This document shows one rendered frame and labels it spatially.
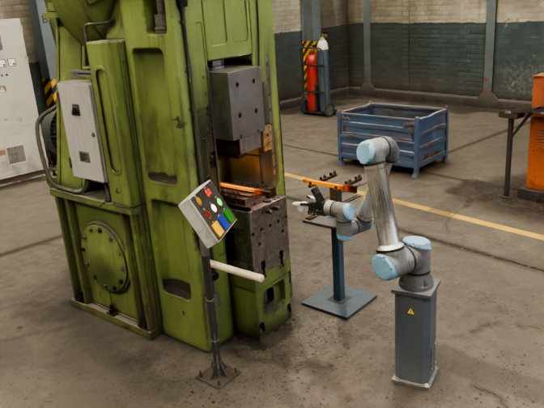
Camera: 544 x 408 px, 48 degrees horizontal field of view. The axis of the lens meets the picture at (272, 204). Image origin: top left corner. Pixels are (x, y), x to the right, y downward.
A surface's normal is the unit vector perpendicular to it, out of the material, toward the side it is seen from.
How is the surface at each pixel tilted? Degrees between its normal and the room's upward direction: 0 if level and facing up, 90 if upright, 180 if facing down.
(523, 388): 0
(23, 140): 90
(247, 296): 89
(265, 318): 89
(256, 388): 0
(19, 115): 90
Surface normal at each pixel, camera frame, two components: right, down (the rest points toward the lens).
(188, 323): -0.62, 0.29
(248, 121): 0.78, 0.15
